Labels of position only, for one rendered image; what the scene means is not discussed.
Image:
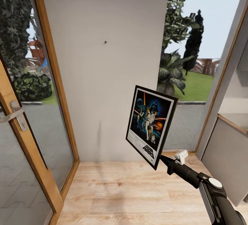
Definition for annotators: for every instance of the door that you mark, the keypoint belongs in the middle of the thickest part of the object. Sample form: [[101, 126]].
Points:
[[38, 152]]

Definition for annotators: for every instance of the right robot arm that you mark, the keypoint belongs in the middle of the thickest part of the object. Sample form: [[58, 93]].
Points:
[[219, 208]]

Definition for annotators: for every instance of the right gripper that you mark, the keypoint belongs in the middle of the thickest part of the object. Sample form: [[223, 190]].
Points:
[[180, 170]]

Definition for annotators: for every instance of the fixed window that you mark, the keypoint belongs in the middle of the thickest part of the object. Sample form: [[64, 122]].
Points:
[[198, 40]]

